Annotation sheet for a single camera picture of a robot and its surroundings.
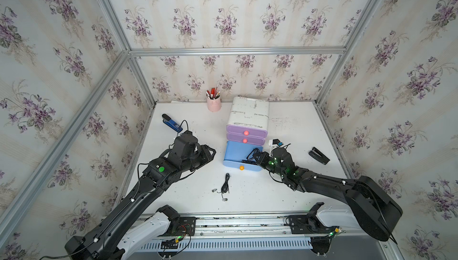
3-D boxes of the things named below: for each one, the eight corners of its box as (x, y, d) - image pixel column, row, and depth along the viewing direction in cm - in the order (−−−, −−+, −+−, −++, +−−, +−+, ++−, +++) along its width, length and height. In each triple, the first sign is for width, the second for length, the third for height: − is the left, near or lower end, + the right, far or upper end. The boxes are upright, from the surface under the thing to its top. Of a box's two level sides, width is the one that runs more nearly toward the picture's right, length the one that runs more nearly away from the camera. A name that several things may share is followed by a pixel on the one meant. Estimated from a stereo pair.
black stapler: (323, 166, 92) (325, 164, 91) (307, 153, 97) (308, 151, 96) (328, 160, 95) (330, 158, 93) (312, 148, 99) (313, 146, 98)
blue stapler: (163, 121, 113) (160, 116, 108) (167, 118, 114) (164, 113, 110) (178, 133, 107) (176, 127, 103) (182, 130, 109) (180, 124, 104)
